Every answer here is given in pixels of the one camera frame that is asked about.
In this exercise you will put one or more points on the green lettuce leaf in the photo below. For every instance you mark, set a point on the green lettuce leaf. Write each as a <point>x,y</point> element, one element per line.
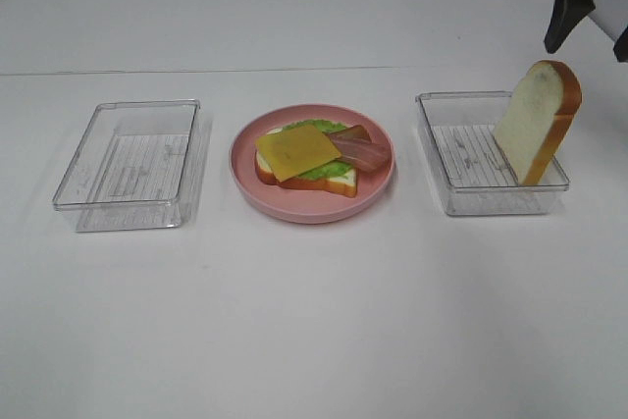
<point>332,170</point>

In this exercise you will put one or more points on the bread slice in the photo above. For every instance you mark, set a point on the bread slice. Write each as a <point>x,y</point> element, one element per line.
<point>541,109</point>
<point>344,187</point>

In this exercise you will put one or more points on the pink round plate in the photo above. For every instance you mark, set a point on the pink round plate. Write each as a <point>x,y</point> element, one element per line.
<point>299,205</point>

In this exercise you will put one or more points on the bacon strip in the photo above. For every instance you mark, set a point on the bacon strip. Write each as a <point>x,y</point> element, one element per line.
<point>362,154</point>
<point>356,132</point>

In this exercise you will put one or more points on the right clear plastic container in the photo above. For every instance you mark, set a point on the right clear plastic container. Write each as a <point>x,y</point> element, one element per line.
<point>471,175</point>

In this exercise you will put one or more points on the yellow cheese slice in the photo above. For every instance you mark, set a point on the yellow cheese slice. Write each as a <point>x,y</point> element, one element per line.
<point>293,152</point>

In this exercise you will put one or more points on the left clear plastic container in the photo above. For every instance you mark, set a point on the left clear plastic container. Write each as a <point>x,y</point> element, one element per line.
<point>136,167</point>

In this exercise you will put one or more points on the clear plastic container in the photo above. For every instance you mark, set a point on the clear plastic container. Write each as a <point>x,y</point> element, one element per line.
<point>471,175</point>
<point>136,167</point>

